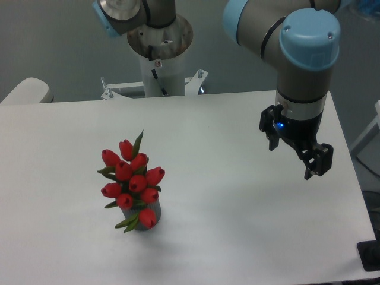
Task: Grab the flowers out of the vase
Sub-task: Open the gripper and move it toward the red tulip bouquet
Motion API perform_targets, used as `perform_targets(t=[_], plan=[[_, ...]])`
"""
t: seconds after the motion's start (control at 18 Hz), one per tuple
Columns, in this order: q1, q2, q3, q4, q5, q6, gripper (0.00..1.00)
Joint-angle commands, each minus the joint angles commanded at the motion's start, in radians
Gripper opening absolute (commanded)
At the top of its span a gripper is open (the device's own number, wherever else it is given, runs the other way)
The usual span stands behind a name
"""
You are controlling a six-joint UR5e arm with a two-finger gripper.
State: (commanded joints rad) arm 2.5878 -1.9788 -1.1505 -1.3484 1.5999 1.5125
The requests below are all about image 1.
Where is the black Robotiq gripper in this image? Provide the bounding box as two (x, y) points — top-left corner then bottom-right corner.
(259, 104), (334, 180)

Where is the red tulip bouquet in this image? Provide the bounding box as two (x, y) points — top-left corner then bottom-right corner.
(97, 132), (165, 230)

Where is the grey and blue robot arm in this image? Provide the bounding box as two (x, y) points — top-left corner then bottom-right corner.
(93, 1), (344, 179)

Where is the dark grey ribbed vase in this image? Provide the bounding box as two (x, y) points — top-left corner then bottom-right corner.
(121, 199), (162, 233)

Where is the black box at table corner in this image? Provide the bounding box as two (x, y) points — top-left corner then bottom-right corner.
(357, 240), (379, 272)

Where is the blue object top right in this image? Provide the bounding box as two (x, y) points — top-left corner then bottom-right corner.
(349, 0), (379, 22)

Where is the beige chair armrest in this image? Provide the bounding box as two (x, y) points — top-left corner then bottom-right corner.
(1, 77), (54, 106)

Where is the white furniture frame at right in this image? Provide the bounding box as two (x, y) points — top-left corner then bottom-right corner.
(349, 101), (379, 157)

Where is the white pedestal base bracket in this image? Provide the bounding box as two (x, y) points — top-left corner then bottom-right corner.
(100, 69), (209, 100)

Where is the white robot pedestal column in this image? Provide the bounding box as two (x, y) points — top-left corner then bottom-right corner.
(127, 14), (194, 89)

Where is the black cable on pedestal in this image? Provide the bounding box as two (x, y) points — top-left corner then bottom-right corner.
(148, 44), (169, 97)

